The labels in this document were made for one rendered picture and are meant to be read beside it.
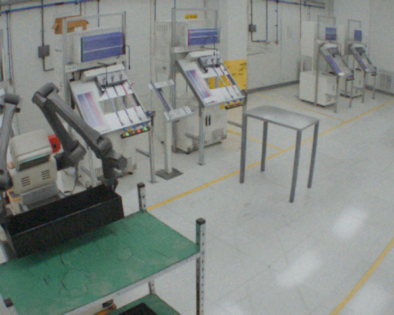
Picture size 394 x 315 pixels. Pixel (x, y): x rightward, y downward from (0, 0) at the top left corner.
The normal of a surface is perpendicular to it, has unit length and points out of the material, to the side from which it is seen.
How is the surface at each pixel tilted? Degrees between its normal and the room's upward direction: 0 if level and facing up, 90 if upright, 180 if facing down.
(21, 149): 42
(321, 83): 90
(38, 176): 98
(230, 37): 90
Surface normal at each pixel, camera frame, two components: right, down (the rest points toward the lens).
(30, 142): 0.45, -0.48
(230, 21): 0.67, 0.29
